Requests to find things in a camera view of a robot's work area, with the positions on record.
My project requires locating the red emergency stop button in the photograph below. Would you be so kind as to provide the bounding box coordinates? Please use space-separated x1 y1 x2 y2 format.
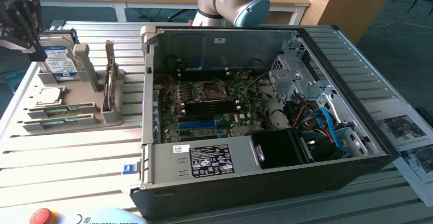
30 207 59 224

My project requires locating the black fan shroud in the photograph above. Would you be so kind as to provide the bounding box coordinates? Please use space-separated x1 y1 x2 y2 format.
252 129 317 169

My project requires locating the CPU socket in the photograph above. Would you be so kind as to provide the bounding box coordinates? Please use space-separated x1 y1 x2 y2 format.
191 79 229 101

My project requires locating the silver CPU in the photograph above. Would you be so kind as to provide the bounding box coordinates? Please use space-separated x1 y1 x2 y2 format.
35 86 68 107

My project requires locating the green motherboard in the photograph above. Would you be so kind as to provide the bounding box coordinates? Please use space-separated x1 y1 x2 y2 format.
154 68 272 144

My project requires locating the black RAM slot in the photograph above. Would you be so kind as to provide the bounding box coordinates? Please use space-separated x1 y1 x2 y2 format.
185 104 237 110
185 110 238 117
185 107 238 113
185 101 237 107

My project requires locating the yellow and black wire bundle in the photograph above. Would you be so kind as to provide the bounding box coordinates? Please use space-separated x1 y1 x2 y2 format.
302 126 338 140

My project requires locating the grey parts rack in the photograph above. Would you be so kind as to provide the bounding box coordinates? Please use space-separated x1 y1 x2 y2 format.
22 40 129 134

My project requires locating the blue flat wire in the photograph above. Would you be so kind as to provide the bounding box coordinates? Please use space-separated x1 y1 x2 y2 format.
314 106 350 154

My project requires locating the pale teach pendant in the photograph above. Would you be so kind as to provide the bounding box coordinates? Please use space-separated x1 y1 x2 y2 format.
58 207 149 224

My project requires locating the printed paper sheet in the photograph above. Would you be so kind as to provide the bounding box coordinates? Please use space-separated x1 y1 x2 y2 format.
362 97 433 205

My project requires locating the blue table clamp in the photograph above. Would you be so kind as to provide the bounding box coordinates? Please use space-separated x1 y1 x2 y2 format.
121 163 138 176

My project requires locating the blue expansion slot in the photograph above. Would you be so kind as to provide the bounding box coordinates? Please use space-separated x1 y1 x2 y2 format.
179 120 218 130

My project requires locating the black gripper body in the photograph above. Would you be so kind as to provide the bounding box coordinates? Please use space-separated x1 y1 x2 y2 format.
0 0 44 54

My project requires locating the red wire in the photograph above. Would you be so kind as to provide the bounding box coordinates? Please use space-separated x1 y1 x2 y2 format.
292 103 320 127

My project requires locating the hard disk with white label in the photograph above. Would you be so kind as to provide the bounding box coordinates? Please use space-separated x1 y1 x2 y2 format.
40 36 78 78

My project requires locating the black open PC case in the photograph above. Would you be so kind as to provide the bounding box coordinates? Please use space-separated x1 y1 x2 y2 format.
130 25 401 222

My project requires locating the grey power supply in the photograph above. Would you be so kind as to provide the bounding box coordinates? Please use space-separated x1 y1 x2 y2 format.
147 136 262 184

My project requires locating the wooden cabinet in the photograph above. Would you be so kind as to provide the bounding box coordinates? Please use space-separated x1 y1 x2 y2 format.
293 0 401 45

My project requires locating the green RAM stick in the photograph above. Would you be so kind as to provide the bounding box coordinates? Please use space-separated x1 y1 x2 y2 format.
43 104 95 115
39 116 95 128

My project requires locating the silver disk bay cage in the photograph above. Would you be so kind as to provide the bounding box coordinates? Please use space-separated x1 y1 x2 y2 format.
268 38 370 157

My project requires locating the blue metal bracket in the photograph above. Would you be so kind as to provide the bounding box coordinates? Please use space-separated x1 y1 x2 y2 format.
50 19 80 45

